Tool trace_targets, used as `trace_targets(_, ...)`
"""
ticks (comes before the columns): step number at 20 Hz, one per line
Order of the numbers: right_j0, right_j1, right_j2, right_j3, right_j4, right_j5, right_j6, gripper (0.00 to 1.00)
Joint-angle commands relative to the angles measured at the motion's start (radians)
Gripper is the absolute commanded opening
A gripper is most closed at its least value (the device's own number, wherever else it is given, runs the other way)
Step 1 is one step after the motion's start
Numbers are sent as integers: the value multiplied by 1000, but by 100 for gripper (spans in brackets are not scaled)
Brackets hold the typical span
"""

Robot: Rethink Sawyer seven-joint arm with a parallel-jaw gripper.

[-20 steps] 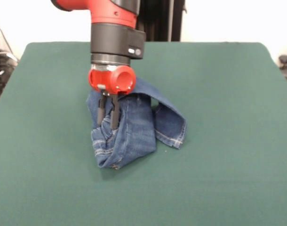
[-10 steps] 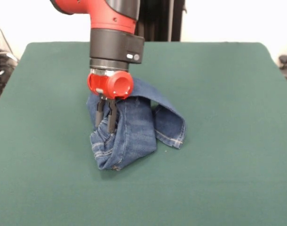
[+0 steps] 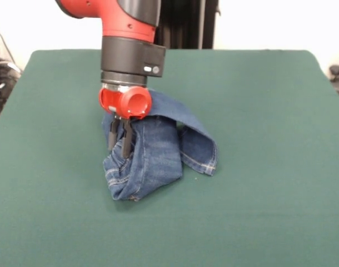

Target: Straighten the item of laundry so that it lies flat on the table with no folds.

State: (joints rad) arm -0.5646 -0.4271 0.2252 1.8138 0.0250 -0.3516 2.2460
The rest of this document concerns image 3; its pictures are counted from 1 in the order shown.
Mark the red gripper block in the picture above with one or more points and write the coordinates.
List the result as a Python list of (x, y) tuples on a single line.
[(119, 101)]

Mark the blue denim jeans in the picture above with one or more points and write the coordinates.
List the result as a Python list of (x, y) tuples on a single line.
[(161, 158)]

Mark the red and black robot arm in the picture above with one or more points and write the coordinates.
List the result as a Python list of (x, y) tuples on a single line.
[(127, 50)]

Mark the dark green table cloth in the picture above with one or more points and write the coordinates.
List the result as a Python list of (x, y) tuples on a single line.
[(241, 208)]

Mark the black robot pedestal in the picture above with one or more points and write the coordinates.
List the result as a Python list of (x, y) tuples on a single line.
[(189, 25)]

